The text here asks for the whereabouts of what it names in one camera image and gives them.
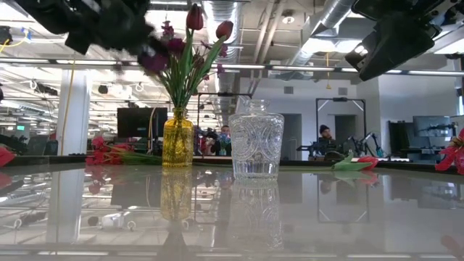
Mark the purple flower bunch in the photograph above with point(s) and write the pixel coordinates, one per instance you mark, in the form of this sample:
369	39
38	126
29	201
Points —
154	61
222	50

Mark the dark red tulip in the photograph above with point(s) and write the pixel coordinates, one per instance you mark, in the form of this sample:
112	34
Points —
194	16
224	29

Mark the large red flower bunch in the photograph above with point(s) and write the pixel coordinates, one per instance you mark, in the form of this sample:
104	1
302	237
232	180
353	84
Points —
453	156

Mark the small red flower bunch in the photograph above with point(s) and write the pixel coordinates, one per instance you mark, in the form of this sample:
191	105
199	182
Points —
98	156

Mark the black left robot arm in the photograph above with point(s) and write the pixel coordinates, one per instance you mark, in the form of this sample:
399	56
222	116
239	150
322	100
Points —
43	14

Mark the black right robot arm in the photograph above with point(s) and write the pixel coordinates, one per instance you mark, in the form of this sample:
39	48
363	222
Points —
398	7

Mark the yellow glass vase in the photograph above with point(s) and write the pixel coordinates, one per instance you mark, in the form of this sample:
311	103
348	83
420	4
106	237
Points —
177	145

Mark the clear glass vase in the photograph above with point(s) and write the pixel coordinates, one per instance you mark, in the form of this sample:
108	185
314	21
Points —
255	145

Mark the grey computer monitor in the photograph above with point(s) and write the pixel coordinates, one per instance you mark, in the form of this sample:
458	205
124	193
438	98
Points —
431	126

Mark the white building column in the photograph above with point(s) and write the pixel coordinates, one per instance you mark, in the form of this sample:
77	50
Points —
74	116

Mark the black computer monitor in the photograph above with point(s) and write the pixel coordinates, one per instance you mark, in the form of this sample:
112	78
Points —
137	123

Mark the person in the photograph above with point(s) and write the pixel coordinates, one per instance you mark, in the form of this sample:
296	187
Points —
222	145
325	130

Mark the silver ceiling air duct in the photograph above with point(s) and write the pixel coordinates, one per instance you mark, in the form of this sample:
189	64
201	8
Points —
224	11
333	14

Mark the black metal station frame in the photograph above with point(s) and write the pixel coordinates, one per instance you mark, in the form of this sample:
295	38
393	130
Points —
340	99

